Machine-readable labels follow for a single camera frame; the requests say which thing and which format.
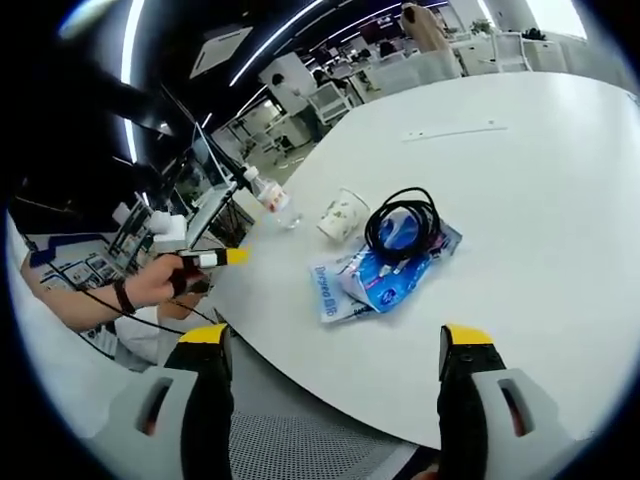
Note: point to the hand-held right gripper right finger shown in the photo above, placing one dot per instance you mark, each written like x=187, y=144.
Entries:
x=505, y=420

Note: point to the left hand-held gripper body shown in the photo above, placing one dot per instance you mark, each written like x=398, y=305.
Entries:
x=167, y=232

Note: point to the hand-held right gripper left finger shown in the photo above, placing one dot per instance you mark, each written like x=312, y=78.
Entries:
x=150, y=420

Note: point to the clear plastic water bottle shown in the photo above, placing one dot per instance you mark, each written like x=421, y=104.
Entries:
x=275, y=197

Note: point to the large pale blue packet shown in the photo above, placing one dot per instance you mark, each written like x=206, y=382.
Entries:
x=325, y=290

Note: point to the white paper cup leaf print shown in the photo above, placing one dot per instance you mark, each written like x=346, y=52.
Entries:
x=342, y=215

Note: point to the small dark blue packet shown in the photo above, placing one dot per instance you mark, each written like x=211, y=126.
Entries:
x=390, y=285

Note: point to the person's left hand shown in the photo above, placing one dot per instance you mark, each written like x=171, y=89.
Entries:
x=160, y=282

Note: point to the person's right hand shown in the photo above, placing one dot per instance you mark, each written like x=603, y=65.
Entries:
x=431, y=467

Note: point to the silver laptop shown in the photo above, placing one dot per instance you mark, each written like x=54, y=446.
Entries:
x=207, y=200

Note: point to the black wristband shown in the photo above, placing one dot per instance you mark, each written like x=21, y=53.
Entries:
x=125, y=296

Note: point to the person's white shirt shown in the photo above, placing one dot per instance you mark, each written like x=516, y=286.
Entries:
x=50, y=360

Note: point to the ceiling air vent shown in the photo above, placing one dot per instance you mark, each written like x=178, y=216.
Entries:
x=220, y=50

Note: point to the white round table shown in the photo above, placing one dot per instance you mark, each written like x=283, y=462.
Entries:
x=525, y=225

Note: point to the white desk partition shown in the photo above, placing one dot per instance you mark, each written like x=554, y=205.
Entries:
x=400, y=75

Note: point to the green potted plant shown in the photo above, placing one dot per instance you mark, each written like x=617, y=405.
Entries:
x=482, y=26

